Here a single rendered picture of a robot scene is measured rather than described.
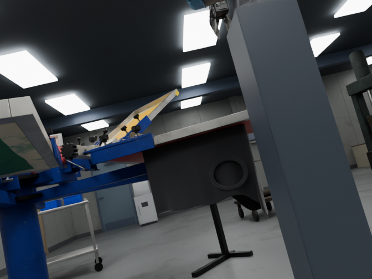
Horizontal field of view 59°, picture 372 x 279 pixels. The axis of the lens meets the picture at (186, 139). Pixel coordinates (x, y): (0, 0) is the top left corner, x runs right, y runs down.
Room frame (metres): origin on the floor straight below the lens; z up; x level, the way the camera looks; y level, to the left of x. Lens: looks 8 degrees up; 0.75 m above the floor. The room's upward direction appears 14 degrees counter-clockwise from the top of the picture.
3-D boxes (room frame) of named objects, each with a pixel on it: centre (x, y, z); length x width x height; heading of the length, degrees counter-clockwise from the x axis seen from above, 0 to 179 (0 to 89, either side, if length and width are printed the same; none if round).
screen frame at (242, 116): (1.69, 0.00, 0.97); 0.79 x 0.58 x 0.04; 80
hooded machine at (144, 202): (9.19, 1.54, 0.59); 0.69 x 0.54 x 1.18; 5
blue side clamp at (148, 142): (1.46, 0.28, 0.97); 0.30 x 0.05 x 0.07; 80
